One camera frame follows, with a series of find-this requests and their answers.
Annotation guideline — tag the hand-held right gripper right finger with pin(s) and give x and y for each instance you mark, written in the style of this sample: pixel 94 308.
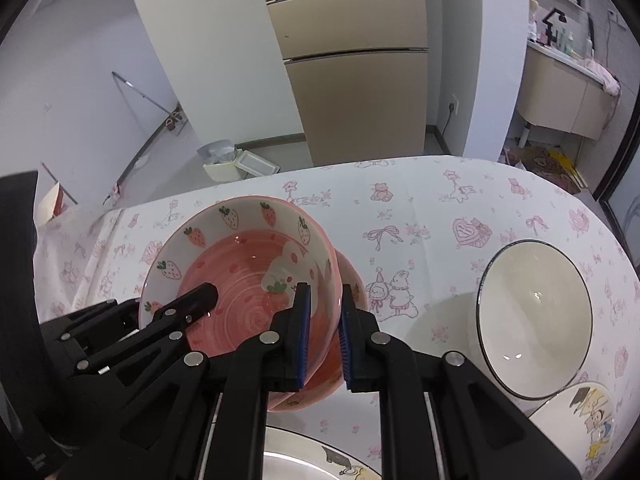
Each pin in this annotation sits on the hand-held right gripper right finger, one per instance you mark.
pixel 345 345

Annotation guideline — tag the pink strawberry print bowl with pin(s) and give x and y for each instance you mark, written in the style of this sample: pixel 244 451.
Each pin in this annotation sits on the pink strawberry print bowl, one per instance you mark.
pixel 357 285
pixel 240 270

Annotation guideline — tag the grey trash bin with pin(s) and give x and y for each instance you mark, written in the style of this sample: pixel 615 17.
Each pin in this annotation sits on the grey trash bin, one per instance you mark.
pixel 216 151

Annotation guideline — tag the white wall socket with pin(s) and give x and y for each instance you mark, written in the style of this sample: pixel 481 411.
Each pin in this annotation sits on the white wall socket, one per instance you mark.
pixel 454 105

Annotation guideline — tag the black sliding door frame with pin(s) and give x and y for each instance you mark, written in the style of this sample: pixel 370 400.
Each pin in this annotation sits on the black sliding door frame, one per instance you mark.
pixel 617 170

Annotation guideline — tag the beige refrigerator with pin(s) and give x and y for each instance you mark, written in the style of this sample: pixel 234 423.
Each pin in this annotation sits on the beige refrigerator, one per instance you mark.
pixel 350 85

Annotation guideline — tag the pink towel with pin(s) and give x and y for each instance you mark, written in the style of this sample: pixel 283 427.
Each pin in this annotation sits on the pink towel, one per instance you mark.
pixel 605 77

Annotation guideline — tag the white bowl with dark rim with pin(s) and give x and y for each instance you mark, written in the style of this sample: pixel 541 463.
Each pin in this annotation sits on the white bowl with dark rim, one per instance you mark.
pixel 535 310

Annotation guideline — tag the beige vanity cabinet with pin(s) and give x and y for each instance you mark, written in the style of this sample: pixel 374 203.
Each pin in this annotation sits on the beige vanity cabinet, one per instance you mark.
pixel 550 95

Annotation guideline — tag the green bottle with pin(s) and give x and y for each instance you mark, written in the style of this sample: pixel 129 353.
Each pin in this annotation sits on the green bottle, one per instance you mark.
pixel 568 44

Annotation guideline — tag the bear print floor mat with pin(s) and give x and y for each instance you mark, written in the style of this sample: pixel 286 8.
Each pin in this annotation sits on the bear print floor mat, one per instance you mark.
pixel 545 162

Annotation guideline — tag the deep cartoon print plate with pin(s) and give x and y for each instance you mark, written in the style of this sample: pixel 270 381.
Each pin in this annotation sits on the deep cartoon print plate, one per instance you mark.
pixel 565 425

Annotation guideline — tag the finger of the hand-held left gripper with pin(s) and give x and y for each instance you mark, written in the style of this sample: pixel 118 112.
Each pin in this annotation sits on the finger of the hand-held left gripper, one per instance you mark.
pixel 197 297
pixel 150 347

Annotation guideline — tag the thin metal rod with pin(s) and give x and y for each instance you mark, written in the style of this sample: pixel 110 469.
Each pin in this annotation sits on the thin metal rod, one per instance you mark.
pixel 145 92

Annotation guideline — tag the black faucet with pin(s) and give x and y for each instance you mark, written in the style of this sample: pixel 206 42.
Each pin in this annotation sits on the black faucet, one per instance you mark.
pixel 551 30

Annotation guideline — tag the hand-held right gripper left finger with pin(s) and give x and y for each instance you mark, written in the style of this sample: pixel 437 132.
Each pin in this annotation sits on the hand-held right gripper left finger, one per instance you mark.
pixel 301 340

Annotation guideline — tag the blond doll head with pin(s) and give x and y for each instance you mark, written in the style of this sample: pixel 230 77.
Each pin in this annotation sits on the blond doll head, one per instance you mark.
pixel 534 5

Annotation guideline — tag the red white paper bag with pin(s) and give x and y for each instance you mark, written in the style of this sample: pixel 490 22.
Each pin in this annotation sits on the red white paper bag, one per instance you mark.
pixel 50 200

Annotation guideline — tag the white drain pipe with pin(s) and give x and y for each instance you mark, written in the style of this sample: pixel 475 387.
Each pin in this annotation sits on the white drain pipe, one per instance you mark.
pixel 525 135

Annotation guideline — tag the cream lidded box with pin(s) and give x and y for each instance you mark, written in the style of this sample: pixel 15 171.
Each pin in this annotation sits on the cream lidded box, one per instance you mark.
pixel 225 171

